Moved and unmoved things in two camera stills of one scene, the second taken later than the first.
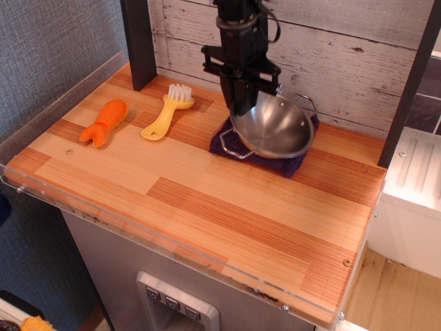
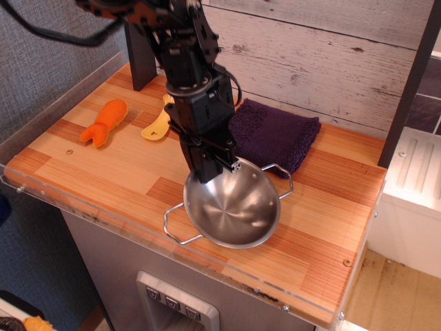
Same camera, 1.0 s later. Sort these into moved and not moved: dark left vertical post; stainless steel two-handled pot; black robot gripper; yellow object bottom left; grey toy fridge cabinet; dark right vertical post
Moved: stainless steel two-handled pot; black robot gripper
Not moved: dark left vertical post; yellow object bottom left; grey toy fridge cabinet; dark right vertical post
